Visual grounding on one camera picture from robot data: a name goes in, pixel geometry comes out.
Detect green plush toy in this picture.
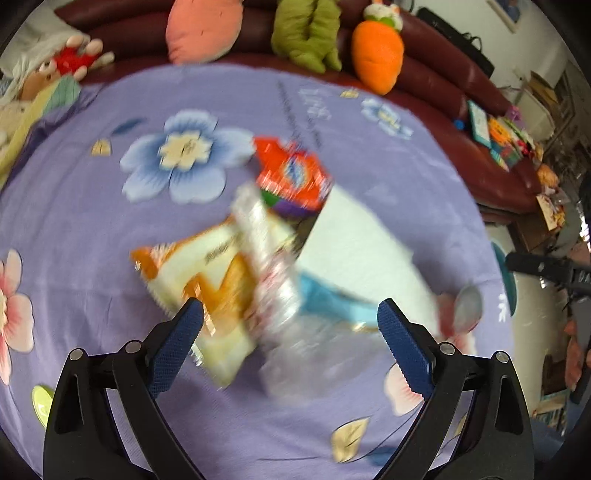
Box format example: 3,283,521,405
271,0,343,73

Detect light blue packet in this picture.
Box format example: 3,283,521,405
298,272,377,330

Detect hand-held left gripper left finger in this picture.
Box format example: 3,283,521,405
43,296,206,480

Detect purple floral tablecloth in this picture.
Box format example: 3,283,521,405
0,65,518,480

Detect wooden side cabinet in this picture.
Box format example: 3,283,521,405
508,194,578,252

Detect cream plush toy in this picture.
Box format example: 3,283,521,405
0,100,33,151

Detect dark red leather sofa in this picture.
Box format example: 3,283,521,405
55,0,541,217

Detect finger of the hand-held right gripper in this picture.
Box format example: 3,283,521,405
505,251,573,281

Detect teal book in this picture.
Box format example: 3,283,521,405
466,100,492,148

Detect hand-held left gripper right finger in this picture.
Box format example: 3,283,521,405
376,298,536,480

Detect black bag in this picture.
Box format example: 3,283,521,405
418,7,495,77

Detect grey plastic spoon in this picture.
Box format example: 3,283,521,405
450,285,485,335

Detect framed wall picture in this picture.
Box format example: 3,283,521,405
487,0,522,24

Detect blue denim trousers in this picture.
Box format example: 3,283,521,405
529,418,571,467

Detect orange carrot plush toy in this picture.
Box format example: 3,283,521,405
351,2,404,95

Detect brown plush toy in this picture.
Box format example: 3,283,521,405
21,71,58,100

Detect teal plastic trash bin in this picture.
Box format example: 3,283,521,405
492,242,518,319

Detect red plush toy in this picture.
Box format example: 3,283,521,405
39,37,115,81

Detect person's right hand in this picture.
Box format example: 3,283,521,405
564,318,591,393

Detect red and beige plush doll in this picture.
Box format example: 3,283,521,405
0,21,77,77

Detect pink plush pillow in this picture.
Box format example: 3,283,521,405
166,0,243,64

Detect orange red snack packet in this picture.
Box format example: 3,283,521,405
254,137,334,217

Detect orange white snack bag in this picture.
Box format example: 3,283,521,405
130,217,296,388

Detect cardboard box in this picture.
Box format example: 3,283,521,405
522,69,559,121

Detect clear plastic wrapper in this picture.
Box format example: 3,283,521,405
233,182,384,402

